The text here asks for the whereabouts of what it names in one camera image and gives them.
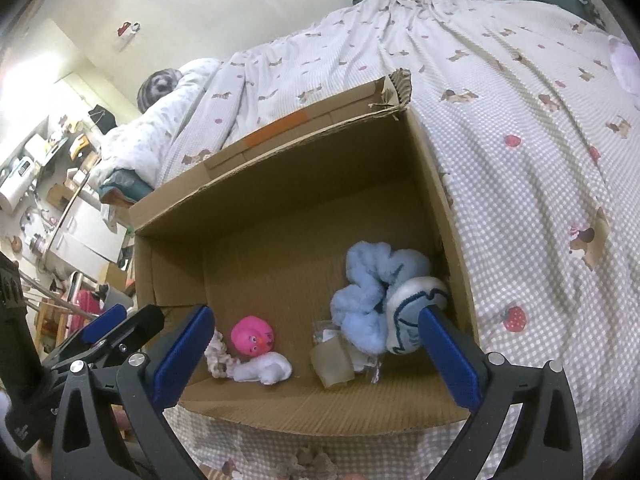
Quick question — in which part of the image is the beige frilly scrunchie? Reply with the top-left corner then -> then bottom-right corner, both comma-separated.
204,330 -> 241,379

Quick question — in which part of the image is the pink round plush toy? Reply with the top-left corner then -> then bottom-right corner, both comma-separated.
231,315 -> 274,358

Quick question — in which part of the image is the white cloth bunny toy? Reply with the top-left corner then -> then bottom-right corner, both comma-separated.
231,352 -> 293,386

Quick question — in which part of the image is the clear plastic packet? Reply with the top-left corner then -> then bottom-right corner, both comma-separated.
311,321 -> 382,385

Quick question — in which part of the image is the white blue whale plush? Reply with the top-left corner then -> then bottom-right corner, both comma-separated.
386,276 -> 449,356

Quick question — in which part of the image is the light blue fluffy scrunchie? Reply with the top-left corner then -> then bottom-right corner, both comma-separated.
330,242 -> 432,356

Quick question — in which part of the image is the person's left hand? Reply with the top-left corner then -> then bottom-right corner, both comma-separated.
23,445 -> 52,480

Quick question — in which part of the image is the white fluffy blanket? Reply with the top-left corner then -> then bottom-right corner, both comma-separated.
90,58 -> 222,188

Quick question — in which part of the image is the open brown cardboard box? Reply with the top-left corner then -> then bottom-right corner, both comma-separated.
129,70 -> 477,437

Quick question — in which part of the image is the black hanging bag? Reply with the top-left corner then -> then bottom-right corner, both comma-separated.
88,104 -> 117,136

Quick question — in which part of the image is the grey striped pillow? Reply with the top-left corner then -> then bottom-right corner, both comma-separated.
137,68 -> 182,114

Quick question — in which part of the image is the checkered dog print bedsheet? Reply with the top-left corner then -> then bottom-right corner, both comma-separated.
160,0 -> 639,478

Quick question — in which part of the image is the pink ruffled cloth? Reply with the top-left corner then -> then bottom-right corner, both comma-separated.
608,36 -> 640,96

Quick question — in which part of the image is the wooden chair yellow frame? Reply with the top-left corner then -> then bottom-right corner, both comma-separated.
20,271 -> 100,360

